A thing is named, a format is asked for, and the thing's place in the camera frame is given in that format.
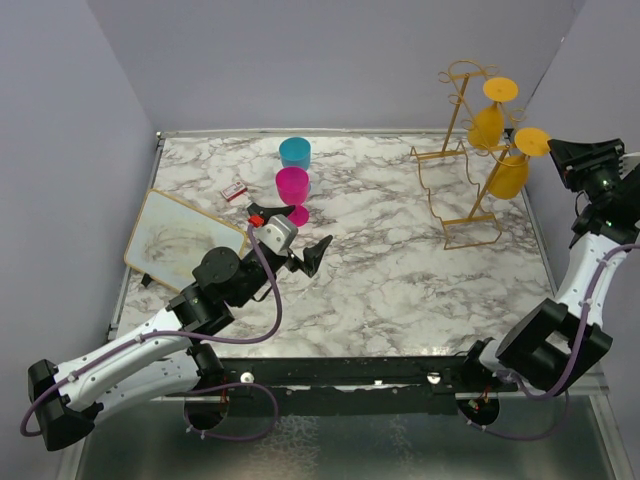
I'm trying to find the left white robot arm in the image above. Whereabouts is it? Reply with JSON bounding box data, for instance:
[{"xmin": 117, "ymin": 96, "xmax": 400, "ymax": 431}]
[{"xmin": 20, "ymin": 203, "xmax": 333, "ymax": 451}]

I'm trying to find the pink plastic wine glass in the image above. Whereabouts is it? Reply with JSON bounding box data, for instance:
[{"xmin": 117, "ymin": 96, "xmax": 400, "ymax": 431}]
[{"xmin": 275, "ymin": 166, "xmax": 310, "ymax": 227}]

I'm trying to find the yellow wine glass front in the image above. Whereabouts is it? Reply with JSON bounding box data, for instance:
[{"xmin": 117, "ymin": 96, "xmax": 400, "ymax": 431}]
[{"xmin": 488, "ymin": 127, "xmax": 551, "ymax": 200}]

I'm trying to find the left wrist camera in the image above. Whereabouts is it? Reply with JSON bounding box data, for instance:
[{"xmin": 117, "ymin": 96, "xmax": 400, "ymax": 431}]
[{"xmin": 248, "ymin": 214, "xmax": 298, "ymax": 257}]

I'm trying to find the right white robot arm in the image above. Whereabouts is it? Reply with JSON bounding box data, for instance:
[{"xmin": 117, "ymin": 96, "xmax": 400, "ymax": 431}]
[{"xmin": 459, "ymin": 139, "xmax": 639, "ymax": 399}]

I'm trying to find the yellow wine glass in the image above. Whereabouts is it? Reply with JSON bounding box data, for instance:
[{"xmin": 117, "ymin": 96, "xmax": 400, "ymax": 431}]
[
  {"xmin": 467, "ymin": 77, "xmax": 519, "ymax": 150},
  {"xmin": 488, "ymin": 127, "xmax": 551, "ymax": 200}
]

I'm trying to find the small whiteboard wooden frame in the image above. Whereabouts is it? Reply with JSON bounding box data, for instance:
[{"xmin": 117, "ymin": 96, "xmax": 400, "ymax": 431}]
[{"xmin": 124, "ymin": 189, "xmax": 247, "ymax": 291}]

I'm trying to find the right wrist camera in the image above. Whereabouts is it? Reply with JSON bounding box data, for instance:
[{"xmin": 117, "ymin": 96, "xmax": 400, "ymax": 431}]
[{"xmin": 619, "ymin": 151, "xmax": 640, "ymax": 179}]

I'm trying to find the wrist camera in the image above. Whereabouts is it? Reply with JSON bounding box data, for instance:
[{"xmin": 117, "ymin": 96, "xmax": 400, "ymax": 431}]
[
  {"xmin": 248, "ymin": 214, "xmax": 298, "ymax": 257},
  {"xmin": 619, "ymin": 151, "xmax": 640, "ymax": 179}
]

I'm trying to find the yellow wine glass rear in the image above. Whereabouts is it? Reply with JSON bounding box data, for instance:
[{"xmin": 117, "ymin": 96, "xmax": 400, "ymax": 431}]
[{"xmin": 467, "ymin": 77, "xmax": 519, "ymax": 150}]

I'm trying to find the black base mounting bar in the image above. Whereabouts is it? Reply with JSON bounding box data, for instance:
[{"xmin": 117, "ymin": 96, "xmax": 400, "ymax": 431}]
[{"xmin": 164, "ymin": 354, "xmax": 521, "ymax": 419}]

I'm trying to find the blue plastic wine glass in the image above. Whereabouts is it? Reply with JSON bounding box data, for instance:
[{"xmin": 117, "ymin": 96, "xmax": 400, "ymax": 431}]
[{"xmin": 279, "ymin": 137, "xmax": 311, "ymax": 175}]

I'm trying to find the small red card box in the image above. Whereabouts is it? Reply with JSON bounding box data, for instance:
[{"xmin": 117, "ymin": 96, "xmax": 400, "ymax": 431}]
[{"xmin": 221, "ymin": 181, "xmax": 247, "ymax": 202}]

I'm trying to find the gold wire glass rack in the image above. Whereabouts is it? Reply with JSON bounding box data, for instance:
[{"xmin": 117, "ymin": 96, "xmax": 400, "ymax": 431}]
[{"xmin": 409, "ymin": 59, "xmax": 523, "ymax": 250}]

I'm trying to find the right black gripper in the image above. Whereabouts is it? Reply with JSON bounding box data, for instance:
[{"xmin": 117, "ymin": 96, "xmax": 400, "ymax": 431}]
[{"xmin": 548, "ymin": 140, "xmax": 627, "ymax": 207}]

